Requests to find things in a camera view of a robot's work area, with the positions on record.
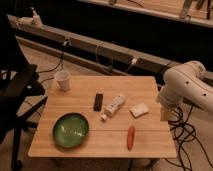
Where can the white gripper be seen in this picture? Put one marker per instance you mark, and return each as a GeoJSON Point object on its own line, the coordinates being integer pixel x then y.
{"type": "Point", "coordinates": [166, 113]}

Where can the green ceramic bowl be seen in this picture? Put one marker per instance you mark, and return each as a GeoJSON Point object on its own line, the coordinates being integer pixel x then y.
{"type": "Point", "coordinates": [70, 130]}

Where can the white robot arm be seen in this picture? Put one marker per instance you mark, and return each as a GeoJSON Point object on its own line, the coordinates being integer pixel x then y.
{"type": "Point", "coordinates": [184, 81]}

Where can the white sponge block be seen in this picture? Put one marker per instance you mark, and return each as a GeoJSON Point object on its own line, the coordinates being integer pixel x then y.
{"type": "Point", "coordinates": [139, 110]}

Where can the orange carrot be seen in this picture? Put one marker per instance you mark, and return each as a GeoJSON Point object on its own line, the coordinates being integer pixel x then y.
{"type": "Point", "coordinates": [130, 137]}

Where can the white plastic bottle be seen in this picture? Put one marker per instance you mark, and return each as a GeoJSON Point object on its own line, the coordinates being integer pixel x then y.
{"type": "Point", "coordinates": [113, 107]}

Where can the black rectangular block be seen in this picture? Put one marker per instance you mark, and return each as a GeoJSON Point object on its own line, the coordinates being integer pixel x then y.
{"type": "Point", "coordinates": [98, 102]}

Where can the white paper cup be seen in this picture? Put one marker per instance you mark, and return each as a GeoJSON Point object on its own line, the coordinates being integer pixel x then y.
{"type": "Point", "coordinates": [63, 79]}

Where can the black office chair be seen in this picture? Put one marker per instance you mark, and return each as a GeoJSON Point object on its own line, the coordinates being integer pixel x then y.
{"type": "Point", "coordinates": [18, 80]}

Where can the grey metal rail beam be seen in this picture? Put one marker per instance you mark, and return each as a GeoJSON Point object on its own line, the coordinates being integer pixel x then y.
{"type": "Point", "coordinates": [156, 43]}

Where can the white device on rail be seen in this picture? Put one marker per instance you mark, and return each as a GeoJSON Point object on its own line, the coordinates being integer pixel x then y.
{"type": "Point", "coordinates": [35, 19]}

